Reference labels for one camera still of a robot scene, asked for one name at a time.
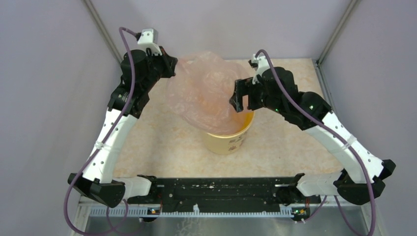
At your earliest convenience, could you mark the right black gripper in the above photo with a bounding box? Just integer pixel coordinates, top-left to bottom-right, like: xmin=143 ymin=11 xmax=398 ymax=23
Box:
xmin=229 ymin=77 xmax=284 ymax=116

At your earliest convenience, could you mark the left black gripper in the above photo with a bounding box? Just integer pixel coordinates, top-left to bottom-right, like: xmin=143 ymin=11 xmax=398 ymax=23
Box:
xmin=142 ymin=45 xmax=178 ymax=91

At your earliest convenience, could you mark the translucent pink plastic bag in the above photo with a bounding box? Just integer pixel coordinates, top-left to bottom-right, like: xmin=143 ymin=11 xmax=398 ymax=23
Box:
xmin=166 ymin=51 xmax=250 ymax=135

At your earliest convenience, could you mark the yellow trash bin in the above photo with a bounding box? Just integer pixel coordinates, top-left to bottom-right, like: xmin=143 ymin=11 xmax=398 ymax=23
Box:
xmin=202 ymin=112 xmax=255 ymax=155

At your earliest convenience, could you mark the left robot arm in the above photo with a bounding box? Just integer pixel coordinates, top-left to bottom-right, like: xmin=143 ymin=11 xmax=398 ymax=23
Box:
xmin=68 ymin=47 xmax=178 ymax=208

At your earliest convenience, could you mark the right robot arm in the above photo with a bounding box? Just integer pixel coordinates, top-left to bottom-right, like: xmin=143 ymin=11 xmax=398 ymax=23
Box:
xmin=229 ymin=67 xmax=396 ymax=206

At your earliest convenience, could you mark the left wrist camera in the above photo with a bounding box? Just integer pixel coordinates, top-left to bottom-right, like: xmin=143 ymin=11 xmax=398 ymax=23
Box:
xmin=135 ymin=28 xmax=162 ymax=56

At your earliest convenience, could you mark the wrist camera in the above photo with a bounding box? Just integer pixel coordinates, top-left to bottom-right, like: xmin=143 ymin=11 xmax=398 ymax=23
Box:
xmin=248 ymin=54 xmax=270 ymax=85
xmin=135 ymin=28 xmax=162 ymax=56

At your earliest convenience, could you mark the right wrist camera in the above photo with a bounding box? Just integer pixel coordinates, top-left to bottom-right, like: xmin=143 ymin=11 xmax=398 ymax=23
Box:
xmin=248 ymin=54 xmax=270 ymax=85

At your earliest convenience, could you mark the left aluminium frame post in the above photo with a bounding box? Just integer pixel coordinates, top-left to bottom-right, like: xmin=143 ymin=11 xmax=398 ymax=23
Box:
xmin=82 ymin=0 xmax=122 ymax=62

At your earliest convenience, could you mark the aluminium frame post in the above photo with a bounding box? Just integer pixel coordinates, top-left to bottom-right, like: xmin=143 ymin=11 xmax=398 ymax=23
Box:
xmin=316 ymin=0 xmax=361 ymax=67
xmin=82 ymin=0 xmax=122 ymax=62

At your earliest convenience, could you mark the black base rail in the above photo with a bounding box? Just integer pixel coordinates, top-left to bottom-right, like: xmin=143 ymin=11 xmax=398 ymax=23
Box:
xmin=127 ymin=177 xmax=321 ymax=213

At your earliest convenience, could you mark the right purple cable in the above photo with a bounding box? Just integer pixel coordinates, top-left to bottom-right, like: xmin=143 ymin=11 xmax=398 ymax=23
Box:
xmin=254 ymin=49 xmax=377 ymax=236

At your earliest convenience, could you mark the purple cable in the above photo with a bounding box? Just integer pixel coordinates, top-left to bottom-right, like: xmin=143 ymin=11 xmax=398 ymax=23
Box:
xmin=63 ymin=27 xmax=146 ymax=236
xmin=254 ymin=49 xmax=377 ymax=236

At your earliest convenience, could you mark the right aluminium frame post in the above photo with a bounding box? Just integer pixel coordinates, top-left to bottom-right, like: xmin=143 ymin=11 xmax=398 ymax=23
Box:
xmin=316 ymin=0 xmax=361 ymax=67

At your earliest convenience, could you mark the grey cable duct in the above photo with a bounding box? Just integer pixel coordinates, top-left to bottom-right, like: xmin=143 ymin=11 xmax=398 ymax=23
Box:
xmin=89 ymin=206 xmax=294 ymax=218

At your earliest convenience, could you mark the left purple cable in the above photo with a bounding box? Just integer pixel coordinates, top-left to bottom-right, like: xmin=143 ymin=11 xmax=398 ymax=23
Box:
xmin=63 ymin=27 xmax=146 ymax=236

